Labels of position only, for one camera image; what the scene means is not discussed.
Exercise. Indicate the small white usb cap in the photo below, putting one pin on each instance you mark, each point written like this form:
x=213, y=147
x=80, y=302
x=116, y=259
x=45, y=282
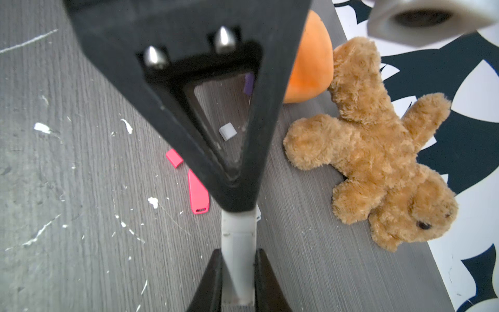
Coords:
x=227, y=131

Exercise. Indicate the pink usb cap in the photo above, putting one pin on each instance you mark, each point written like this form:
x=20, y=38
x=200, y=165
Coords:
x=174, y=158

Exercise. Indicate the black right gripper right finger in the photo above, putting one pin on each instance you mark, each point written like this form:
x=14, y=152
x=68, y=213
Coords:
x=268, y=293

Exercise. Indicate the purple usb drive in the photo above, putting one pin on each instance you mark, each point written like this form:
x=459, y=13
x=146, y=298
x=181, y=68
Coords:
x=249, y=83

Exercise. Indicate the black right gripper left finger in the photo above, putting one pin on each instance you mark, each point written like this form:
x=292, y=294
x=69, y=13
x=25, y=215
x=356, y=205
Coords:
x=208, y=296

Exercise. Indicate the orange plush fish toy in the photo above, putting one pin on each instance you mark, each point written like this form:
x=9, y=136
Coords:
x=313, y=68

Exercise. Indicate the white usb drive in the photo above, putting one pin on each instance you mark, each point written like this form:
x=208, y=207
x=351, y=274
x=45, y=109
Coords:
x=238, y=246

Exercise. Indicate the pink usb drive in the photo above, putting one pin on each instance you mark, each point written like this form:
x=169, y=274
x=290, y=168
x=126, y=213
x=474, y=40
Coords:
x=198, y=195

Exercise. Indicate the brown teddy bear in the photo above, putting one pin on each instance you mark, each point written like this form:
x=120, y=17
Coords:
x=376, y=150

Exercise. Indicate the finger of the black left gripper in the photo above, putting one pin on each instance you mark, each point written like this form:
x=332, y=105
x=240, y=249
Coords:
x=155, y=52

